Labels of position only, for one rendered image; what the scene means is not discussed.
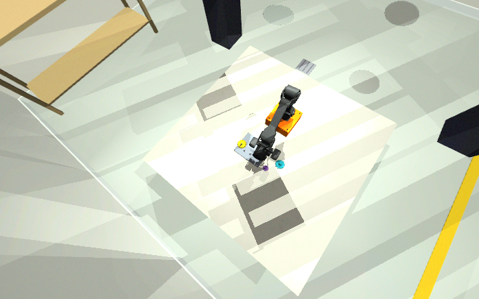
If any teal gear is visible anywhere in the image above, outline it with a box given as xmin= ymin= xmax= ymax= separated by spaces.
xmin=275 ymin=160 xmax=285 ymax=169

